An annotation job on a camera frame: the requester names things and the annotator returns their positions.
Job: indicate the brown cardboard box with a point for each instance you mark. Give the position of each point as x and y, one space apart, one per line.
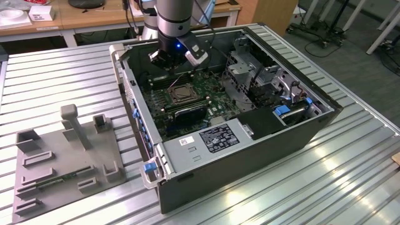
225 2

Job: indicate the grey metal drive cage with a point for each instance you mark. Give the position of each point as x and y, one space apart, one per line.
241 70

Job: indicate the small blue clip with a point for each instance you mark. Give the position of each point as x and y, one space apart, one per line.
309 102

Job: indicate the small dark wrist camera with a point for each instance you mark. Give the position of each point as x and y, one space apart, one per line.
155 57

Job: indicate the wooden block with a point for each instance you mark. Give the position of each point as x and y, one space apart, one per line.
397 160

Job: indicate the white table frame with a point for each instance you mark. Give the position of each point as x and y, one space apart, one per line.
383 35

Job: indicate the white cardboard box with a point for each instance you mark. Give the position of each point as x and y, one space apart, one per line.
42 12

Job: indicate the grey parts rack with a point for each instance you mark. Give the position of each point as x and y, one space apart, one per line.
63 164

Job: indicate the CPU socket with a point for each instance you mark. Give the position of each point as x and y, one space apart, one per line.
179 100

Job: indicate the black graphics card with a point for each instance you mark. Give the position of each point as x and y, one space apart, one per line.
191 114

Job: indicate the black round base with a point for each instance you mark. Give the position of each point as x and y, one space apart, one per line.
86 2

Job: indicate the blue plastic latch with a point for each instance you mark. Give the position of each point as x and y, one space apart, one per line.
282 110

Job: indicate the grey power supply unit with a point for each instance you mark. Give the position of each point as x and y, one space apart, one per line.
191 157

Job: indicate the black open PC case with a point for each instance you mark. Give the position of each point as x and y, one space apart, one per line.
238 178

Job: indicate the red packet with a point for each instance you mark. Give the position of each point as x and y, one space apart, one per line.
37 1

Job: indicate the blue slot retainer clip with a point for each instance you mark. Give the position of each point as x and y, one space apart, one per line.
135 113
146 136

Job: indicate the wooden cabinet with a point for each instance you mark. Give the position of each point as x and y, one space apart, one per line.
273 14

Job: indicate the wooden desk white frame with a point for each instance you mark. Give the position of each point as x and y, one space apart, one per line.
43 24
101 16

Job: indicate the silver CPU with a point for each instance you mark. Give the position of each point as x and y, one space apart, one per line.
182 93

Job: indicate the black wheeled stand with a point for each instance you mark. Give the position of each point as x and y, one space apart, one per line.
326 43

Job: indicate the green RAM stick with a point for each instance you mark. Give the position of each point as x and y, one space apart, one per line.
57 180
185 104

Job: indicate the black plastic shroud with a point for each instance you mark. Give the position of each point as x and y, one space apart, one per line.
259 124

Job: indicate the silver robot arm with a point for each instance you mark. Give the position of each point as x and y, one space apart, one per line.
174 16

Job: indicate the green motherboard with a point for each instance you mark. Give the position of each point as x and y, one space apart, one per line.
225 100

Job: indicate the white plastic tray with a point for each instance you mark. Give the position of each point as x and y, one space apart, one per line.
13 16

